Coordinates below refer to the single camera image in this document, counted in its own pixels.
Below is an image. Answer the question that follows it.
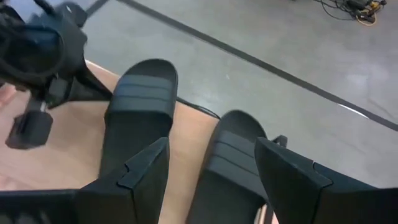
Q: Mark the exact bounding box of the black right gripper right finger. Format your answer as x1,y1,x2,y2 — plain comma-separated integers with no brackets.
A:
254,136,335,224

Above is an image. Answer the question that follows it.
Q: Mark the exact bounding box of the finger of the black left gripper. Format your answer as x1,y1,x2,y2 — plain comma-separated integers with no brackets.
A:
5,98,54,151
67,65,113,103

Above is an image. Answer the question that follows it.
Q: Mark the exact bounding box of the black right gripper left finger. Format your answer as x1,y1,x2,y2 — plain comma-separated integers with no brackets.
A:
76,136,171,224

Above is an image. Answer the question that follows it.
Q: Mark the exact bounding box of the black slide sandal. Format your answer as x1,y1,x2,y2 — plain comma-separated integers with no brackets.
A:
98,58,179,187
185,109,273,224

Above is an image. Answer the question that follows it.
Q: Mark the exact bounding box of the black-framed wooden shoe shelf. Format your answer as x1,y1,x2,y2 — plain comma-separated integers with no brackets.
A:
0,58,289,224

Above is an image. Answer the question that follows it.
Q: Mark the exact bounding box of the yellow and black cable bundle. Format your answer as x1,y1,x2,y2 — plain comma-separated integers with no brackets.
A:
312,0,388,27

